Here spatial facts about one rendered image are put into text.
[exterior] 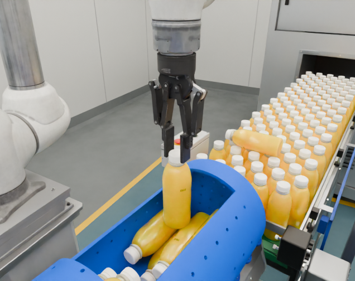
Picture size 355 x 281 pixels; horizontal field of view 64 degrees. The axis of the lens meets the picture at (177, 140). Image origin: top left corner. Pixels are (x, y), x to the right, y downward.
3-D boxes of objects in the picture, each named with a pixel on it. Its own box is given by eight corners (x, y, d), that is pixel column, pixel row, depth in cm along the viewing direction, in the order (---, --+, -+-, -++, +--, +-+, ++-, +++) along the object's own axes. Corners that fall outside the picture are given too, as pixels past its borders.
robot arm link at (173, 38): (182, 23, 46) (182, 59, 49) (210, 18, 52) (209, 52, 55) (140, 20, 51) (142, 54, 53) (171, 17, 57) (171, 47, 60)
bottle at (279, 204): (279, 245, 90) (290, 199, 82) (259, 234, 94) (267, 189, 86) (287, 232, 95) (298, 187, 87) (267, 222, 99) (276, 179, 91)
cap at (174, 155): (166, 157, 66) (166, 150, 65) (181, 154, 68) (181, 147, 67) (172, 165, 63) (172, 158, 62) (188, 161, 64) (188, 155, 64)
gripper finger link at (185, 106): (183, 80, 58) (189, 80, 57) (192, 131, 62) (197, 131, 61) (172, 85, 55) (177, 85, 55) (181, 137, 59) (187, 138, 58)
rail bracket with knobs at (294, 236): (268, 260, 85) (274, 235, 81) (276, 245, 91) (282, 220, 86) (302, 277, 80) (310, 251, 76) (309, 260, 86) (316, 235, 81)
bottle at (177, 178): (159, 215, 75) (157, 155, 67) (183, 208, 78) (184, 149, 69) (169, 233, 70) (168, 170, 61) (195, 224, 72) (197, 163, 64)
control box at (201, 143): (161, 166, 113) (160, 143, 109) (188, 146, 128) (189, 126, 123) (181, 174, 108) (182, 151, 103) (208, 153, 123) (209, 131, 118)
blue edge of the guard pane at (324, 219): (288, 306, 118) (316, 215, 95) (327, 204, 176) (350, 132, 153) (301, 314, 116) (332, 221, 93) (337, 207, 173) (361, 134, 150)
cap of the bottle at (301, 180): (308, 187, 87) (310, 182, 86) (296, 186, 87) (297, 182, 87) (305, 180, 91) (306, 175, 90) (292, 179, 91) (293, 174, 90)
